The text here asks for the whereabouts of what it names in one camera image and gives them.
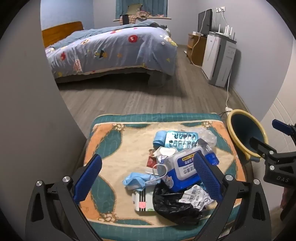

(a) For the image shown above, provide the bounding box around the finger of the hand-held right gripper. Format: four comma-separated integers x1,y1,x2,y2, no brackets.
272,119,296,137
249,137,277,159

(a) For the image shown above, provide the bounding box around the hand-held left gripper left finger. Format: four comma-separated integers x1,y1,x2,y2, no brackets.
25,153,103,241

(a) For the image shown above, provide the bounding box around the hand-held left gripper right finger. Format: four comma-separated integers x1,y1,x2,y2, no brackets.
193,152,271,241

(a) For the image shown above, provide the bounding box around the blue bucket with yellow rim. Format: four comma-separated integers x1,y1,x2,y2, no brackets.
227,109,269,163

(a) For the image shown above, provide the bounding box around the blue face mask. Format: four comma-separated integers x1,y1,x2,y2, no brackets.
122,172,160,192
153,130,167,149

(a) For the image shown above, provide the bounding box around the crumpled white label paper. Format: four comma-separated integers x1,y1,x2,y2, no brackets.
179,185,216,210

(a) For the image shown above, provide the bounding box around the blue and white wipes pack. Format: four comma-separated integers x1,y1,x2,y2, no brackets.
162,146,220,193

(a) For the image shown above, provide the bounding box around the pink cloth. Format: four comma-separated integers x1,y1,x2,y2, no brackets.
280,185,292,209

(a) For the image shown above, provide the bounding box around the clear plastic wrap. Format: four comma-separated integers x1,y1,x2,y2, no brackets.
196,128,217,151

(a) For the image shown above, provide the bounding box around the silver blister pack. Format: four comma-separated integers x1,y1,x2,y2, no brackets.
165,131,200,150

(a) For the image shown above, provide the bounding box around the crumpled blue face mask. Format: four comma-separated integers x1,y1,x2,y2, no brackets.
122,172,160,192

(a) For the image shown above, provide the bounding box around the black plastic bag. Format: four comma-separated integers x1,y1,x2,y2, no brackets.
153,182,208,226

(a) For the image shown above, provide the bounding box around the white crumpled tissue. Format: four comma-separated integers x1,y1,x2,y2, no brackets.
154,146,178,163

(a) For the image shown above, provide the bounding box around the printed teal and orange mat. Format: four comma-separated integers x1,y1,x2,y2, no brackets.
82,113,249,241

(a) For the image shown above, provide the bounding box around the red and white packet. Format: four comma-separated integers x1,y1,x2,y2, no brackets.
147,149,160,168

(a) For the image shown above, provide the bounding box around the white striped box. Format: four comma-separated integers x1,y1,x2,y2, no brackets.
132,189,156,212

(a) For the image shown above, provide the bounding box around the white air purifier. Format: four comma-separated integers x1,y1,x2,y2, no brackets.
202,32,237,88

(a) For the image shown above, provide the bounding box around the white router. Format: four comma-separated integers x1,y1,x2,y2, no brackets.
215,23,235,39

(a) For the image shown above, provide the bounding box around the wooden cabinet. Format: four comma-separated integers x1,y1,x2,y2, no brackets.
186,34,207,67

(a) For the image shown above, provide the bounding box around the printed blue blanket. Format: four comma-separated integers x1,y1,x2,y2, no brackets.
45,20,178,78

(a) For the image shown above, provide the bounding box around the black monitor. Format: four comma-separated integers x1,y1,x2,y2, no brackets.
198,9,213,37

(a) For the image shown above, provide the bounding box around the wooden headboard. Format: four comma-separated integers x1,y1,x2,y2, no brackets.
42,21,84,49

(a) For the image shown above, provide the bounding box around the pile of clothes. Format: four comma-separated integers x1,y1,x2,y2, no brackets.
120,4,148,25

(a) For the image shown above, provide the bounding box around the blue curtain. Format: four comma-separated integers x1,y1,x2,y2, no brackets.
116,0,167,18

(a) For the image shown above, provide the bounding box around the white looped cord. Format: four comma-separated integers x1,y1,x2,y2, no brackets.
151,164,169,180

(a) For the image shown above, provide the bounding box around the white power strip cable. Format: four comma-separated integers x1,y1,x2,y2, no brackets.
225,67,233,109

